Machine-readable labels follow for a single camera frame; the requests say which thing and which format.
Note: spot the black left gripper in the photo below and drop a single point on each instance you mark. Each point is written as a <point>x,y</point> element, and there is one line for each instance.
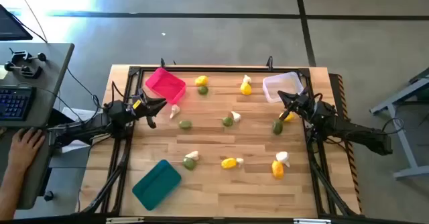
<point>139,108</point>

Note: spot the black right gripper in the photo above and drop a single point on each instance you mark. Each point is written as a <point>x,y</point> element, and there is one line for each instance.
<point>301,105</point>

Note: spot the yellow lemon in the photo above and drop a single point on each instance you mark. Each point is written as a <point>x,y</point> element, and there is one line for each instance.
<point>201,80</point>
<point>229,163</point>
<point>289,117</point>
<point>246,89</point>
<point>277,169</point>

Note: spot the green lime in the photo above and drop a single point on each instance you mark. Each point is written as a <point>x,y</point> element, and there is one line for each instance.
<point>185,124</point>
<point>202,90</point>
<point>227,121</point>
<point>277,127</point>
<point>189,164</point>

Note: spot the large white garlic bulb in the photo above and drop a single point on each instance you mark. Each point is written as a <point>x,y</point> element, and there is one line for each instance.
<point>282,156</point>

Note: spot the small white garlic bulb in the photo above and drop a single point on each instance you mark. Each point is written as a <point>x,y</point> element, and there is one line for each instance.
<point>240,161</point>

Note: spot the teal plastic basket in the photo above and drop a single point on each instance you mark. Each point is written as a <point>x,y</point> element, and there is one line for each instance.
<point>155,185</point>

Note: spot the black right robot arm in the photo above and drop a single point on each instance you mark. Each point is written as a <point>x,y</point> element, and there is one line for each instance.
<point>352,130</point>

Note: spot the person's forearm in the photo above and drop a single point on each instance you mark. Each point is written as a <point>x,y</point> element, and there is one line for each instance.
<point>10,194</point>

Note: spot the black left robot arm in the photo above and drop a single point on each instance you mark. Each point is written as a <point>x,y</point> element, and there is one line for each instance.
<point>87,126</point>

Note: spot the clear plastic basket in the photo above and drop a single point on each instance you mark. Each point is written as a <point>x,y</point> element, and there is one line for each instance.
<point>279,83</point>

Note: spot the pink plastic basket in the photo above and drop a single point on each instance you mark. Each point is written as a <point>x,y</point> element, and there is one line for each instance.
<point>166,84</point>

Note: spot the black table edge clamp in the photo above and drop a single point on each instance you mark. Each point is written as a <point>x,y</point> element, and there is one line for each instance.
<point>163,63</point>
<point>269,62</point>

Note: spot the white paper sheets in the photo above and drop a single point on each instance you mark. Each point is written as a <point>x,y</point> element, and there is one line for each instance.
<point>75,113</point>

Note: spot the black yellow hazard strip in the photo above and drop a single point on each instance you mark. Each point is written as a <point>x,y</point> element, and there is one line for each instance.
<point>352,163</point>

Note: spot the grey desk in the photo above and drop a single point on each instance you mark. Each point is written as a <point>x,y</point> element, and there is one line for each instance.
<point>50,76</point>

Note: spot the black screw clamp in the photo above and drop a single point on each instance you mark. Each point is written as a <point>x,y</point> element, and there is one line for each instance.
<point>20,54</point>
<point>28,71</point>

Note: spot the person's hand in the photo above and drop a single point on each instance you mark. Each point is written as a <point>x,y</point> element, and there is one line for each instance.
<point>25,148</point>

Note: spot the black round desk foot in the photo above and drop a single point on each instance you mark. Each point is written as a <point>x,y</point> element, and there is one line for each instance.
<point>48,196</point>

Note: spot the black backlit keyboard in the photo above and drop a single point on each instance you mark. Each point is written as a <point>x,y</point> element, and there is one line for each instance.
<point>15,103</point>

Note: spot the black desk monitor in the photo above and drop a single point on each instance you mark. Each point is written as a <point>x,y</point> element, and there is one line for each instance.
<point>10,26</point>

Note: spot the black aluminium table frame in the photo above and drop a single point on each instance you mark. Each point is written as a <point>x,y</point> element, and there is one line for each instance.
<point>218,69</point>

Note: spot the silver metal bracket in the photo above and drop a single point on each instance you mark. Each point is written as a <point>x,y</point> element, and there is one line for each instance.
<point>124,220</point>
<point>311,221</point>

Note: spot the grey metal table frame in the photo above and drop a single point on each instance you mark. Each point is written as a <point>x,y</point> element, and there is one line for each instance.
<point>402,137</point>

